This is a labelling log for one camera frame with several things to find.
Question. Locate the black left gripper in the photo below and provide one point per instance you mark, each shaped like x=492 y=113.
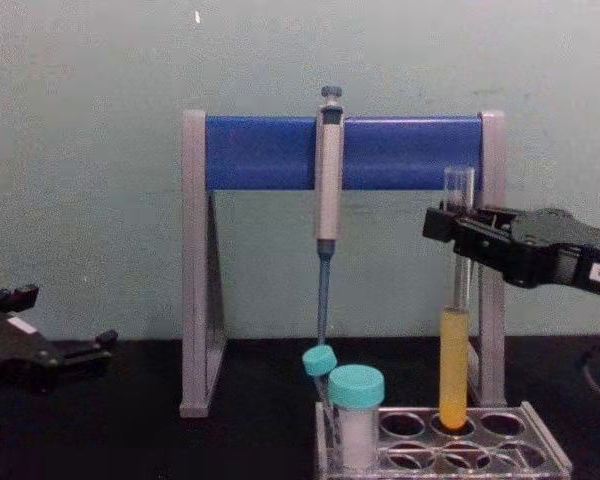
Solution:
x=15 y=352

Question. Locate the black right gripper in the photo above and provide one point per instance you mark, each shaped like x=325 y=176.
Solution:
x=555 y=250

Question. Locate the glass tube with yellow liquid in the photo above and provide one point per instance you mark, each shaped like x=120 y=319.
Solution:
x=453 y=370

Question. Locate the grey pipette with blue tip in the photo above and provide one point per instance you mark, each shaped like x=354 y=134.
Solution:
x=328 y=200

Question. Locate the black table cloth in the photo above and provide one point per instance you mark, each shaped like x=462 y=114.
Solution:
x=145 y=440

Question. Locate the wide tube with teal cap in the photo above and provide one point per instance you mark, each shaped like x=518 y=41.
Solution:
x=356 y=387

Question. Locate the thin tube with teal cap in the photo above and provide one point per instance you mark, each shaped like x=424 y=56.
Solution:
x=319 y=360

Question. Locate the grey pipette stand blue bar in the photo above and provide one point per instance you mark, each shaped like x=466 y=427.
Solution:
x=275 y=152

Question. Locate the clear plastic tube rack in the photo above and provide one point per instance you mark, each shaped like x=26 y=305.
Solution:
x=540 y=452

